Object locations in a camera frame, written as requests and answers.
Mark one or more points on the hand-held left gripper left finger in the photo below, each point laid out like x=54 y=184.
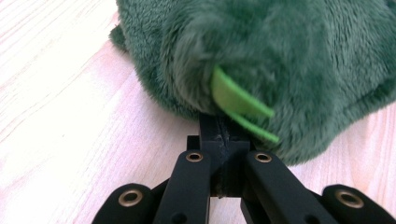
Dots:
x=211 y=137

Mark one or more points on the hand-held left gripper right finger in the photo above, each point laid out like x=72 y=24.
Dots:
x=236 y=146

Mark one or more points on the dark green plush cloth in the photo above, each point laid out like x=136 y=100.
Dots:
x=264 y=56

